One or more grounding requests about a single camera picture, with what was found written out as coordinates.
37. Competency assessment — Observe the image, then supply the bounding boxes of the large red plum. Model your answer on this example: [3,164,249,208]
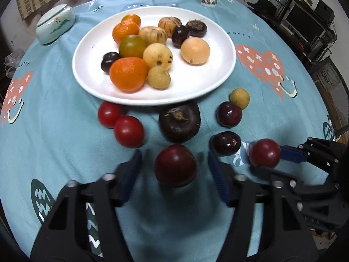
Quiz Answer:
[154,144,198,188]

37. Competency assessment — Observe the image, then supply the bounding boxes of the red tomato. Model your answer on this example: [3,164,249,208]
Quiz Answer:
[114,115,145,148]
[98,101,124,129]

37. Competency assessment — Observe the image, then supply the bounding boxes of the large orange mandarin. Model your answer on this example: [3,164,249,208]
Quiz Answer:
[109,57,149,93]

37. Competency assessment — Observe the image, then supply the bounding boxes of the dark water chestnut small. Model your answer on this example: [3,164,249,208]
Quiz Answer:
[186,20,207,38]

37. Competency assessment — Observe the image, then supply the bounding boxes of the pale yellow round fruit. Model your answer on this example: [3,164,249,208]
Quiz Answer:
[143,43,173,70]

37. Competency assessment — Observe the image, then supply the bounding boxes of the yellow-green orange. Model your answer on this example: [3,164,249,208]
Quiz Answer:
[118,35,147,59]

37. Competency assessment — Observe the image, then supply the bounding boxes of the striped pepino melon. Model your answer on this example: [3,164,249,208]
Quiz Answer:
[158,17,182,38]

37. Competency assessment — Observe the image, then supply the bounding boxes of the yellow pepino melon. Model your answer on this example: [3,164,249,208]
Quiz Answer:
[139,26,168,46]

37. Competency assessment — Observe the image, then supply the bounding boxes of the orange-yellow persimmon fruit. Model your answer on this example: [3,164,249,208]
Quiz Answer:
[112,20,140,44]

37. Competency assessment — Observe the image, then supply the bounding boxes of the blue patterned tablecloth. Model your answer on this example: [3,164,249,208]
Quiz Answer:
[1,0,334,261]

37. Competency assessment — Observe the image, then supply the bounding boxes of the small yellow-green longan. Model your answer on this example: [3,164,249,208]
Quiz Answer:
[229,88,250,110]

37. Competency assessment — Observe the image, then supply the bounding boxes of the dark cherry plum upper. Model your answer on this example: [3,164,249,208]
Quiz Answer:
[216,101,243,128]

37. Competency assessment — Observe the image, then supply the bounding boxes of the black shelf with electronics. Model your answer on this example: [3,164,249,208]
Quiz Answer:
[247,0,337,69]

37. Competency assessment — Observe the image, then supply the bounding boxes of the dark water chestnut large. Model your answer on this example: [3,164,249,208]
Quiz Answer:
[159,101,201,144]

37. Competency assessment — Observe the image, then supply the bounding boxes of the white oval plate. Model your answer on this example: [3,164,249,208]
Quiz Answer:
[72,6,237,106]

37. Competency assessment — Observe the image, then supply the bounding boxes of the pale peach round fruit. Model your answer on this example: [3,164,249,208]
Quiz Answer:
[180,37,210,66]

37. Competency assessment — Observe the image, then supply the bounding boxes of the crumpled plastic bag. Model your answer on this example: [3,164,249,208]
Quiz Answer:
[4,48,25,79]

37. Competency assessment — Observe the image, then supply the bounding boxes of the celadon lidded ceramic jar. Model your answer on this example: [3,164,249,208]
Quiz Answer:
[36,3,76,44]

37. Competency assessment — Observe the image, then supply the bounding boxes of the small orange mandarin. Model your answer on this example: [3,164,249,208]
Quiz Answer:
[121,14,141,27]

